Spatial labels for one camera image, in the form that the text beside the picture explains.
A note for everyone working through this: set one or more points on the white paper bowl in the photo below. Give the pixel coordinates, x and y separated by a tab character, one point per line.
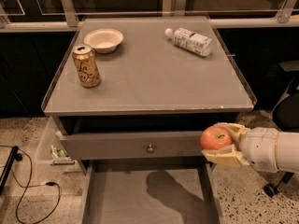
104	40

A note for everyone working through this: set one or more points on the red apple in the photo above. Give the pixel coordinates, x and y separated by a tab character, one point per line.
214	138

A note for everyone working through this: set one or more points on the grey drawer cabinet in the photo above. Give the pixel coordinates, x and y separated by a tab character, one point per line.
149	84

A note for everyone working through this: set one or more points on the black stand base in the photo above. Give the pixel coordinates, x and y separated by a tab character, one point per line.
14	155

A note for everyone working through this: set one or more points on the black office chair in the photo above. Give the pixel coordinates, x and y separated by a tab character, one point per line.
286	116

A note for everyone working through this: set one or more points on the metal railing post right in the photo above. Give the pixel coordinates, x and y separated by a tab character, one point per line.
285	12

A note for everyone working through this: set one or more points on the grey open bottom drawer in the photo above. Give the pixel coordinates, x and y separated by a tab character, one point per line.
149	194

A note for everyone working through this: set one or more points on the grey middle drawer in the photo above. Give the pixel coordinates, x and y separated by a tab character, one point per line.
103	146

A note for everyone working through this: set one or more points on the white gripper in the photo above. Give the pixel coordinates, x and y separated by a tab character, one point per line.
258	147

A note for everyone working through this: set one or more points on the clear plastic water bottle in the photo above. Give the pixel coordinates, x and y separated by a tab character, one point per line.
189	40

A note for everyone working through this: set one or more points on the clear plastic storage bin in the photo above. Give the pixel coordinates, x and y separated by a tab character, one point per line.
51	152

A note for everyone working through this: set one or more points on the metal railing post left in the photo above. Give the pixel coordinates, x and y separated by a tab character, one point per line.
70	13

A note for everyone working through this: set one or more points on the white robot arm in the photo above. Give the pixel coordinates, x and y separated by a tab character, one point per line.
286	151

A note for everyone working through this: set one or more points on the gold soda can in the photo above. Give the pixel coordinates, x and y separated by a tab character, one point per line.
84	61

